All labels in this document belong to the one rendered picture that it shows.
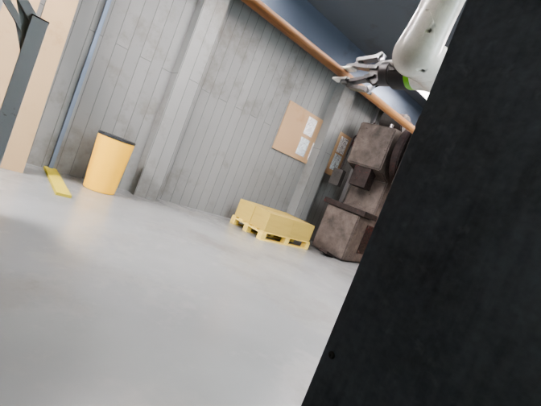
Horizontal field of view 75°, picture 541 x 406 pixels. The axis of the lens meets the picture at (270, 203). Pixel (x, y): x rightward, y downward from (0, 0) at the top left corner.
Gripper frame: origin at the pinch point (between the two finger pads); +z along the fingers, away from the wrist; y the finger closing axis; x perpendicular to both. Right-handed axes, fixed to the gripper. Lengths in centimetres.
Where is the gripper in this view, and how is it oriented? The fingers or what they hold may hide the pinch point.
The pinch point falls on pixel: (344, 74)
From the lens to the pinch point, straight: 129.7
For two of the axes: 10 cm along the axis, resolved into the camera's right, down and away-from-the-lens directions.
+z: -5.8, -2.7, 7.7
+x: 7.3, 2.5, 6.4
